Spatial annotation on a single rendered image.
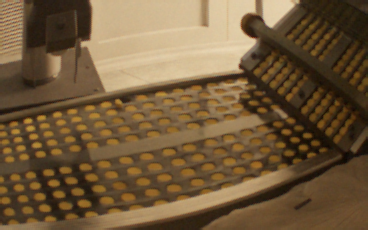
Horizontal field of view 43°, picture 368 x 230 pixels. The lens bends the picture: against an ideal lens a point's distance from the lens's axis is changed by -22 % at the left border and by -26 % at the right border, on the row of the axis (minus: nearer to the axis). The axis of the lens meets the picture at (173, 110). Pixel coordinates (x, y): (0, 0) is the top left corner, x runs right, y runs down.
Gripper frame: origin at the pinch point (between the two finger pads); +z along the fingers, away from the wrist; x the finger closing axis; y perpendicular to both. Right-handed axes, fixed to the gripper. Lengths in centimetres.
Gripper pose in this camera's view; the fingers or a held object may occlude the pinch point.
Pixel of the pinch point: (54, 84)
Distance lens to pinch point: 58.0
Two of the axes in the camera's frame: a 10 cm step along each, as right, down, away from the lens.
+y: 3.0, 4.4, -8.5
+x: 9.5, -1.2, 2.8
